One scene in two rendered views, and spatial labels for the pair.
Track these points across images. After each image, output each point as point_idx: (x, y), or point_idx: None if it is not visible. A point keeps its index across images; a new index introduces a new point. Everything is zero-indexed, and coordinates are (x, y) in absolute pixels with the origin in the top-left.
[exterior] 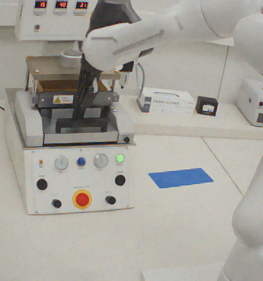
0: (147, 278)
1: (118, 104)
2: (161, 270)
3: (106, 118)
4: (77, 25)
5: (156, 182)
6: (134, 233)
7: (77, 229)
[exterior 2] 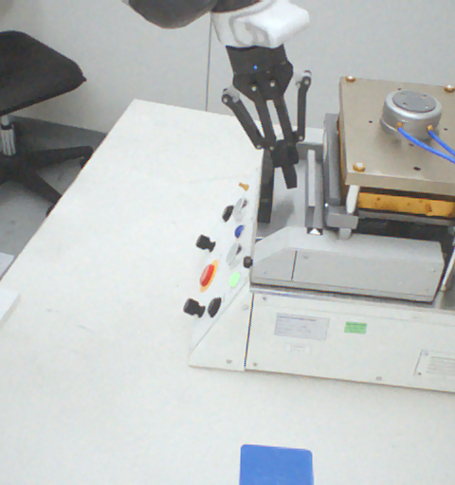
0: None
1: (350, 250)
2: (0, 312)
3: (263, 198)
4: None
5: (267, 450)
6: (118, 336)
7: (159, 273)
